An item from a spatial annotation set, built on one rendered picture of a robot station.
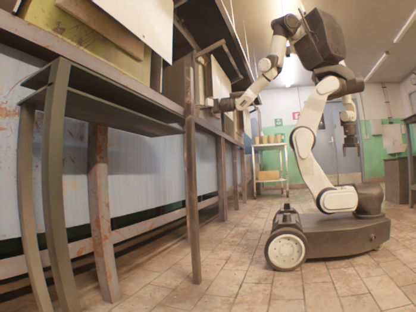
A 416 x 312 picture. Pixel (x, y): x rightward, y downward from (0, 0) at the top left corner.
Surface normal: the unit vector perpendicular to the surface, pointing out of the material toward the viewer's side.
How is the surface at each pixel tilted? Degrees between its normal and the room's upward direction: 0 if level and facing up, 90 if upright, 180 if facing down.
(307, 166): 115
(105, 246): 90
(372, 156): 90
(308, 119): 90
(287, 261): 90
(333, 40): 100
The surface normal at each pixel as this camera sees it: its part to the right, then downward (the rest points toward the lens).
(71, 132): 0.94, -0.07
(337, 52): 0.41, 0.07
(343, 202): -0.34, -0.06
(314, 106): -0.43, 0.35
